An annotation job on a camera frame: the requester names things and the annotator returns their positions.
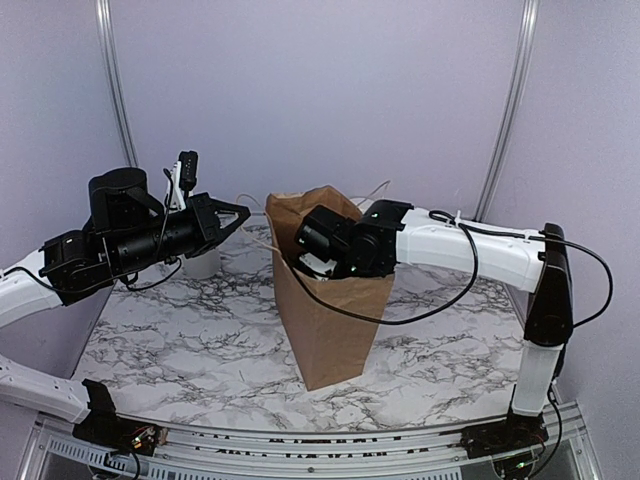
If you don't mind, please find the white cylindrical straw holder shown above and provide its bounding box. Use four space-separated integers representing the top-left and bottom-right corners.
182 249 221 280

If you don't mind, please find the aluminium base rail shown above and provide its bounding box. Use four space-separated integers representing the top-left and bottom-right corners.
17 403 603 479

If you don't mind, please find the aluminium frame post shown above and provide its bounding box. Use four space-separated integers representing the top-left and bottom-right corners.
473 0 540 221
94 0 139 167

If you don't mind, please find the left aluminium frame post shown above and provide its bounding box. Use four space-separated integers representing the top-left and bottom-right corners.
94 0 139 167

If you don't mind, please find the right aluminium frame post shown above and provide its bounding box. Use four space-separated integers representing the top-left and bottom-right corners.
473 0 540 221

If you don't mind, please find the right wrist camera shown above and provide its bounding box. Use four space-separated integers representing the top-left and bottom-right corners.
297 253 337 281

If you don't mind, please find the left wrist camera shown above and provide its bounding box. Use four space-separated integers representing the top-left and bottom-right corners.
164 150 199 212

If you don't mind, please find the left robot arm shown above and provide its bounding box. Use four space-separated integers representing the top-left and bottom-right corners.
1 167 250 457

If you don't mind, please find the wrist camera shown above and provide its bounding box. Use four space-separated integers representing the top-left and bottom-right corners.
297 253 337 281
164 150 199 212

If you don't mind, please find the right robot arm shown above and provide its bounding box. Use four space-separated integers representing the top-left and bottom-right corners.
294 199 574 459

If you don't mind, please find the brown paper bag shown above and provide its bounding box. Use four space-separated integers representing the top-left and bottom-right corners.
264 186 394 391

